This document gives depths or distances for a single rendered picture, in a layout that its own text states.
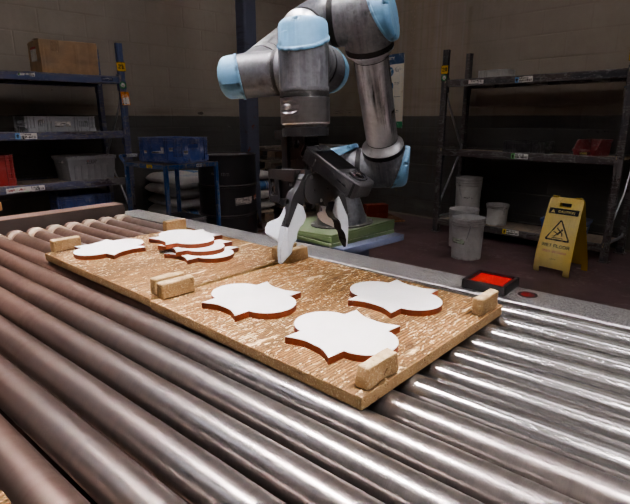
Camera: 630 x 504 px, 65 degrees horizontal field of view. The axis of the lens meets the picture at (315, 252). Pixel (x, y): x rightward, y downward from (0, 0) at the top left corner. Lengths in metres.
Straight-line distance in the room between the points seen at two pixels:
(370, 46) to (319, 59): 0.47
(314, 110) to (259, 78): 0.17
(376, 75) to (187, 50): 5.34
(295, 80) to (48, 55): 4.54
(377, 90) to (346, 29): 0.17
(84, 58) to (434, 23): 3.80
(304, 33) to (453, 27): 5.58
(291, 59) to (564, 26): 5.08
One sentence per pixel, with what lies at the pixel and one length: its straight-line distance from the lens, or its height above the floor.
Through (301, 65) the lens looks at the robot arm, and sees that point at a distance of 0.75.
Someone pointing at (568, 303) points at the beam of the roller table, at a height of 0.92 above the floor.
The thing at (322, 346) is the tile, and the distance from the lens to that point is 0.59.
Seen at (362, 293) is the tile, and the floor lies 0.95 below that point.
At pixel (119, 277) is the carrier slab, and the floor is 0.94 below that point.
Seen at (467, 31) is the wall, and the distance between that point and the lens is 6.20.
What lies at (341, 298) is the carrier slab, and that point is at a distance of 0.77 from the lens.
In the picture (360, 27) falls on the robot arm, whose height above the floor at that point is 1.40.
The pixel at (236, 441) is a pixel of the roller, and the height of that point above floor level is 0.92.
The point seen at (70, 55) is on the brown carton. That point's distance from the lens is 5.26.
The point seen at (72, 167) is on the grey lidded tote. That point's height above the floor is 0.78.
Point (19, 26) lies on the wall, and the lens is 5.86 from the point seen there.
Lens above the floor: 1.20
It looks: 15 degrees down
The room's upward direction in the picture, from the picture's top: straight up
